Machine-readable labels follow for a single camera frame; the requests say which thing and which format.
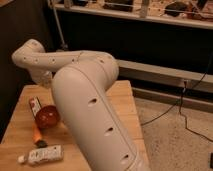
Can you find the red bowl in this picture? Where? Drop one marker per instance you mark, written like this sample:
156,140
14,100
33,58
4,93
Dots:
47,117

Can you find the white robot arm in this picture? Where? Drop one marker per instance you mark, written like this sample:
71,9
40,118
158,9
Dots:
79,88

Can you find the red and white packet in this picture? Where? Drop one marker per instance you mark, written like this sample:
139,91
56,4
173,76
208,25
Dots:
35,105

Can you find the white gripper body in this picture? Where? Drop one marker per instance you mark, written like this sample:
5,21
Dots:
42,78

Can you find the orange marker with black cap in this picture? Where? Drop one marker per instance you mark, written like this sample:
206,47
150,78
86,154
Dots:
37,137

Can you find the wooden shelf ledge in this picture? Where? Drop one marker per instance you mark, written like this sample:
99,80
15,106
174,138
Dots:
189,13

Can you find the white plastic bottle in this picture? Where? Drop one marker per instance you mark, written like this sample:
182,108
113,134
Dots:
42,155

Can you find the metal pole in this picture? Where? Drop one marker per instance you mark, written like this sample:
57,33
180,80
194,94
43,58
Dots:
63,45

